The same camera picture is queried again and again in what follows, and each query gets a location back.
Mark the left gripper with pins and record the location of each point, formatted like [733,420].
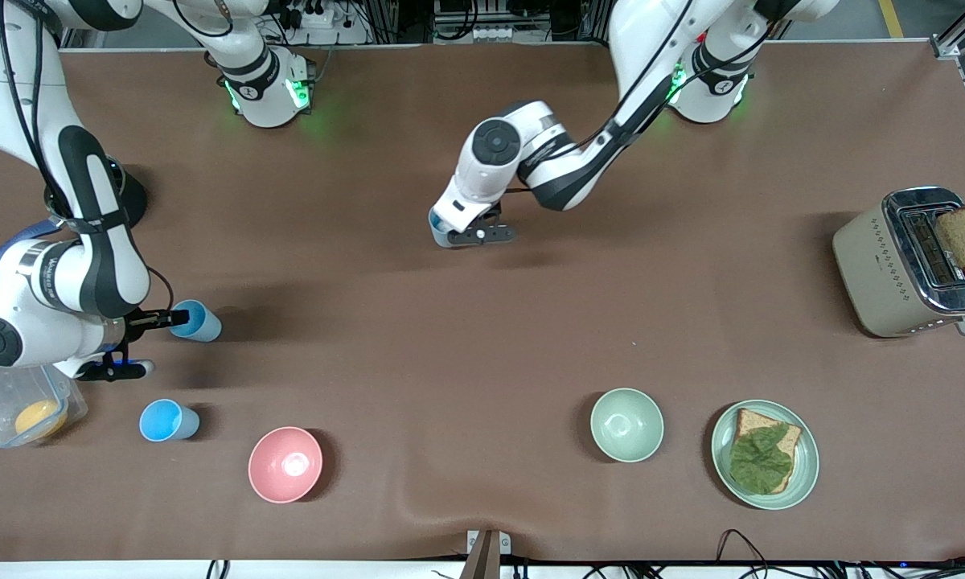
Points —
[494,211]

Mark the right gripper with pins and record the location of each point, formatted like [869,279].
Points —
[137,321]

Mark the light blue plastic cup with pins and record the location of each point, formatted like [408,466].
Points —
[441,235]
[169,420]
[205,323]

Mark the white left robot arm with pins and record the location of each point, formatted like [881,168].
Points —
[563,161]

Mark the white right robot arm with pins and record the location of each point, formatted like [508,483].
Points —
[88,201]

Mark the orange round food piece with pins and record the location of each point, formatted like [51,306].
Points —
[39,418]

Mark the clear plastic food container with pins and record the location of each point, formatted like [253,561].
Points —
[0,402]

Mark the pink bowl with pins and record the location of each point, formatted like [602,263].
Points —
[285,465]

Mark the pale green bowl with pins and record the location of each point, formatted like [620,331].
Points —
[627,425]

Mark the white power strip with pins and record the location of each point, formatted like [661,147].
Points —
[315,16]

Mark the brown bread slice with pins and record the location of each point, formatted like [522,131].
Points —
[752,420]

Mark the green lettuce leaf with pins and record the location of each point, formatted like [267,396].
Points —
[760,460]

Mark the beige and chrome toaster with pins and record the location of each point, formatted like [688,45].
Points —
[868,273]

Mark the pale green plate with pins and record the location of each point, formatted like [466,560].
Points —
[806,462]

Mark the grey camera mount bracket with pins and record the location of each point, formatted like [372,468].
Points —
[489,555]

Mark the aluminium frame rail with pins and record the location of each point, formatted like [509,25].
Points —
[953,44]

